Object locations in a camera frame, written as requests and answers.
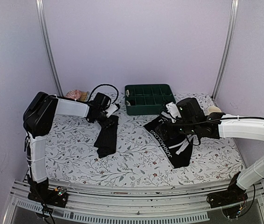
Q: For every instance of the aluminium frame post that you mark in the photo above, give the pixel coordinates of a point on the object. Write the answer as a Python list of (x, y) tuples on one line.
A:
[(48, 49), (226, 49)]

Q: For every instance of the black white-banded underwear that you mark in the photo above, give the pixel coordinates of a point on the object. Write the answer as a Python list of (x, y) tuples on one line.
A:
[(178, 150)]

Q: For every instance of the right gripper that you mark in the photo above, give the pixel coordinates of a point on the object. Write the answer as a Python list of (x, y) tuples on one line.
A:
[(163, 126)]

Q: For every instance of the left aluminium frame post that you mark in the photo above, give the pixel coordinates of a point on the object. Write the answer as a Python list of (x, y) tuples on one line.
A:
[(48, 49)]

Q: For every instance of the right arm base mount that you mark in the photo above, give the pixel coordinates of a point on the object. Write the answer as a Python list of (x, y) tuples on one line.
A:
[(226, 197)]

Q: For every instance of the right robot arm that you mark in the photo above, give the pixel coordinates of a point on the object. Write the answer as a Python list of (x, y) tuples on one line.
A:
[(187, 118)]

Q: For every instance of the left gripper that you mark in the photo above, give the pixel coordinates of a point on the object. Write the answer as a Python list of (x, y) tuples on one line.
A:
[(106, 124)]

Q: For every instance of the green divided storage box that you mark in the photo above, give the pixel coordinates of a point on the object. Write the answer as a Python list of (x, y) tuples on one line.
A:
[(147, 99)]

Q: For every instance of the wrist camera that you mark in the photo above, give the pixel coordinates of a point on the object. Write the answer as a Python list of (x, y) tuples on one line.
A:
[(112, 109), (173, 111)]

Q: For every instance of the right aluminium frame post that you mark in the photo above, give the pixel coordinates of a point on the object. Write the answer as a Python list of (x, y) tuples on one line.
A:
[(226, 49)]

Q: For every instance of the front aluminium rail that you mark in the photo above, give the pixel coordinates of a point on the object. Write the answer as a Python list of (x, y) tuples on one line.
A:
[(185, 204)]

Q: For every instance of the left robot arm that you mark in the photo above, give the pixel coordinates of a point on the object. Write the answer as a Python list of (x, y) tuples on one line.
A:
[(38, 120)]

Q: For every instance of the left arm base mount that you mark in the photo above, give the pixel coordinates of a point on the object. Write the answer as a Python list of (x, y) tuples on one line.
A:
[(46, 196)]

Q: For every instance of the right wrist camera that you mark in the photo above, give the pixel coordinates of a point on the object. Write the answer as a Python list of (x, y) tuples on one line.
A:
[(173, 111)]

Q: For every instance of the pink patterned ball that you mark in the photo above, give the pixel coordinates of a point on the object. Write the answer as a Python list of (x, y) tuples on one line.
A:
[(74, 94)]

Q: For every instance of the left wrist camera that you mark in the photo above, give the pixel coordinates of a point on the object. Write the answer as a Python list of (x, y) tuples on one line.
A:
[(112, 109)]

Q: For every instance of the cream cup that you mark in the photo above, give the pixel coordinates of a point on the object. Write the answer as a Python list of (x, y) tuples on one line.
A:
[(212, 109)]

